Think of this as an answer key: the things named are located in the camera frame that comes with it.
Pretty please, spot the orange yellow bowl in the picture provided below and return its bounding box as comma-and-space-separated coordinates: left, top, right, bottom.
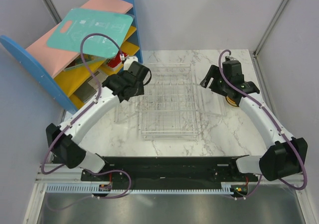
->
225, 97, 236, 104

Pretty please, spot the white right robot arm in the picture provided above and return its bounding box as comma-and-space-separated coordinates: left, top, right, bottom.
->
200, 61, 308, 181

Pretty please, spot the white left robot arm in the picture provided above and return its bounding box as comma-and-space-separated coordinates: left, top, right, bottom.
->
46, 56, 149, 181

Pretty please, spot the red white box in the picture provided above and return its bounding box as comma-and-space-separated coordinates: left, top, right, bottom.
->
106, 52, 128, 71

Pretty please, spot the grey setup guide booklet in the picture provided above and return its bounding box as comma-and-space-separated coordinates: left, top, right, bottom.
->
74, 69, 107, 103

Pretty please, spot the green book under board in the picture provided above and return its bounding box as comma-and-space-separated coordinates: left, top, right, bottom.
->
63, 54, 106, 71

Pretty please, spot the teal cutting board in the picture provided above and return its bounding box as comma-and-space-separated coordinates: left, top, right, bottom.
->
46, 8, 134, 58

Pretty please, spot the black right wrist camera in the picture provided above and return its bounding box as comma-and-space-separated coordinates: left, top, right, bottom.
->
222, 60, 243, 78

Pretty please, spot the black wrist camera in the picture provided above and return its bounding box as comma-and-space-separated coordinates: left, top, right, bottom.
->
222, 60, 243, 78
128, 61, 152, 86

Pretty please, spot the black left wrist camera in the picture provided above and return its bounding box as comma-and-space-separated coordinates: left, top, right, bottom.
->
128, 61, 152, 86

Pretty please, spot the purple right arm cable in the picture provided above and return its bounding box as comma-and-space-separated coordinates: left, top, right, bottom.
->
218, 49, 308, 191

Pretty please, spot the white wire dish rack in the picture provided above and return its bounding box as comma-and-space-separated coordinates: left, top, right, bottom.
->
115, 63, 226, 140

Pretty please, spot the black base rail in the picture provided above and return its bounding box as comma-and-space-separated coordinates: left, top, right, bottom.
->
81, 157, 258, 188

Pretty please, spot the white slotted cable duct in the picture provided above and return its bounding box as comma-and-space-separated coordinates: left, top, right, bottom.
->
45, 182, 234, 195

